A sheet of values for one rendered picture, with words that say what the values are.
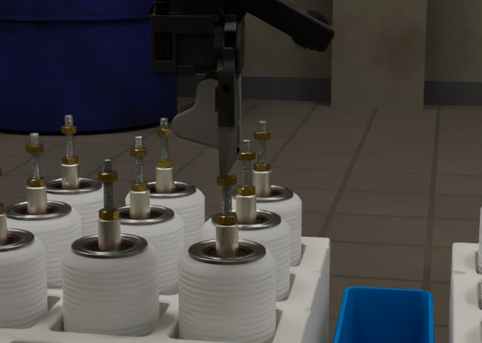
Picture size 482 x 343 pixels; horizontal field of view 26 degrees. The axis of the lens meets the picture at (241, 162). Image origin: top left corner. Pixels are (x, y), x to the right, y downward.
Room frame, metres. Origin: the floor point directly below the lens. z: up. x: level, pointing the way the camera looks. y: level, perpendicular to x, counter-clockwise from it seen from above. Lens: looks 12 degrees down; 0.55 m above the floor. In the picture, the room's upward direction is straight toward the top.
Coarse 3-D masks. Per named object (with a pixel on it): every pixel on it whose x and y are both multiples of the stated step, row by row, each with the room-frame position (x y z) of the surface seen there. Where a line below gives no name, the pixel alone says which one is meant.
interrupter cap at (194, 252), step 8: (208, 240) 1.00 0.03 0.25; (240, 240) 1.00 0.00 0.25; (248, 240) 1.00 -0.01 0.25; (192, 248) 0.98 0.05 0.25; (200, 248) 0.98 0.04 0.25; (208, 248) 0.98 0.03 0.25; (240, 248) 0.99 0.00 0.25; (248, 248) 0.98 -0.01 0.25; (256, 248) 0.98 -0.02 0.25; (264, 248) 0.97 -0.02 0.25; (192, 256) 0.95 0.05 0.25; (200, 256) 0.95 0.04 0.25; (208, 256) 0.95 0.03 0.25; (216, 256) 0.96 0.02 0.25; (224, 256) 0.96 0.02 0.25; (232, 256) 0.96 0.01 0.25; (240, 256) 0.95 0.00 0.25; (248, 256) 0.95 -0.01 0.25; (256, 256) 0.95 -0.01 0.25; (264, 256) 0.96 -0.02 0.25; (216, 264) 0.94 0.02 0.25; (224, 264) 0.94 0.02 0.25; (232, 264) 0.94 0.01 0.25
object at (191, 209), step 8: (200, 192) 1.23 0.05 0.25; (128, 200) 1.20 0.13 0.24; (152, 200) 1.18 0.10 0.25; (160, 200) 1.18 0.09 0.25; (168, 200) 1.18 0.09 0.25; (176, 200) 1.19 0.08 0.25; (184, 200) 1.19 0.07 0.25; (192, 200) 1.20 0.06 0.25; (200, 200) 1.21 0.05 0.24; (176, 208) 1.18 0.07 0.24; (184, 208) 1.19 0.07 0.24; (192, 208) 1.19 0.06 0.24; (200, 208) 1.21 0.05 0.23; (184, 216) 1.18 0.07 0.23; (192, 216) 1.19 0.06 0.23; (200, 216) 1.21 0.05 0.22; (184, 224) 1.19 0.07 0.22; (192, 224) 1.19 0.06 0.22; (200, 224) 1.21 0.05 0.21; (184, 232) 1.19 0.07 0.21; (192, 232) 1.19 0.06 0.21; (200, 232) 1.21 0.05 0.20; (184, 240) 1.18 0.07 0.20; (192, 240) 1.19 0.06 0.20; (200, 240) 1.20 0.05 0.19; (184, 248) 1.18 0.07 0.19
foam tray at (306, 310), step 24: (312, 240) 1.25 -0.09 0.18; (312, 264) 1.16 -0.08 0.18; (48, 288) 1.07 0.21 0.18; (312, 288) 1.07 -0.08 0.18; (48, 312) 1.00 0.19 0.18; (168, 312) 1.00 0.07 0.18; (288, 312) 1.00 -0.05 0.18; (312, 312) 1.04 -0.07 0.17; (0, 336) 0.94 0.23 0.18; (24, 336) 0.94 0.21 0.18; (48, 336) 0.94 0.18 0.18; (72, 336) 0.94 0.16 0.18; (96, 336) 0.94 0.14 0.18; (120, 336) 0.94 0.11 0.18; (144, 336) 0.94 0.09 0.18; (168, 336) 0.94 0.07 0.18; (288, 336) 0.94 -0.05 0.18; (312, 336) 1.04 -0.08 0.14
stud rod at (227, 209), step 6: (228, 174) 0.97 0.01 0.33; (222, 186) 0.97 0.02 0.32; (222, 192) 0.97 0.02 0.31; (228, 192) 0.97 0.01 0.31; (222, 198) 0.97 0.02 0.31; (228, 198) 0.97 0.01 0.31; (222, 204) 0.97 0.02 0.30; (228, 204) 0.97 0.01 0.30; (222, 210) 0.97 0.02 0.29; (228, 210) 0.97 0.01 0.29
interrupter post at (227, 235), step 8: (216, 224) 0.97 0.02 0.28; (216, 232) 0.97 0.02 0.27; (224, 232) 0.96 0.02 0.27; (232, 232) 0.96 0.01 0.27; (216, 240) 0.97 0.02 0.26; (224, 240) 0.96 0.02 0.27; (232, 240) 0.96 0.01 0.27; (216, 248) 0.97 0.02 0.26; (224, 248) 0.96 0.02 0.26; (232, 248) 0.96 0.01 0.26
